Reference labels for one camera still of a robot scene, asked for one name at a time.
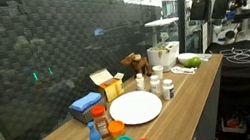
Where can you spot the red white floor box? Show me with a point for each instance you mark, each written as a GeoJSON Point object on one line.
{"type": "Point", "coordinates": [231, 123]}

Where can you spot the black metal pillar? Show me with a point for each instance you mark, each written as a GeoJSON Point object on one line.
{"type": "Point", "coordinates": [183, 10]}

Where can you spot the small blue clamp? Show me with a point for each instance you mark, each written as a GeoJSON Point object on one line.
{"type": "Point", "coordinates": [230, 15]}

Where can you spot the clear plastic wrapper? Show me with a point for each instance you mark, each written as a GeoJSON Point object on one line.
{"type": "Point", "coordinates": [204, 56]}

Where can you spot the white paper plate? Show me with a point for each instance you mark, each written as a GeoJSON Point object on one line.
{"type": "Point", "coordinates": [135, 107]}

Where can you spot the open yellow cardboard box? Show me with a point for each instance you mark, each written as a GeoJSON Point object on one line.
{"type": "Point", "coordinates": [108, 84]}

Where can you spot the blue box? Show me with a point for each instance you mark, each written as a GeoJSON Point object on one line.
{"type": "Point", "coordinates": [86, 116]}

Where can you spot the blue folded cloth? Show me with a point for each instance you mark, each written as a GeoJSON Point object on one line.
{"type": "Point", "coordinates": [85, 101]}

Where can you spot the white indoor planter with lamp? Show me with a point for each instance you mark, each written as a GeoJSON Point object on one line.
{"type": "Point", "coordinates": [167, 60]}

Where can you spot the white bowl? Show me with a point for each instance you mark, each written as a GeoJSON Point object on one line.
{"type": "Point", "coordinates": [185, 57]}

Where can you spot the green fruit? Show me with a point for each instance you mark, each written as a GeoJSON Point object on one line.
{"type": "Point", "coordinates": [193, 62]}

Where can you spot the white paper cup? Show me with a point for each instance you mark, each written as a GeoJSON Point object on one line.
{"type": "Point", "coordinates": [158, 71]}

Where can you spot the brown moose plush toy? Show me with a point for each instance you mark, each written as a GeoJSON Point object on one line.
{"type": "Point", "coordinates": [139, 63]}

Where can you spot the dried plant leaves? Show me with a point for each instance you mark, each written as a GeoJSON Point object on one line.
{"type": "Point", "coordinates": [161, 50]}

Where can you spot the white pill bottle blue label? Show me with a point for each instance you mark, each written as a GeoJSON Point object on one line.
{"type": "Point", "coordinates": [168, 89]}

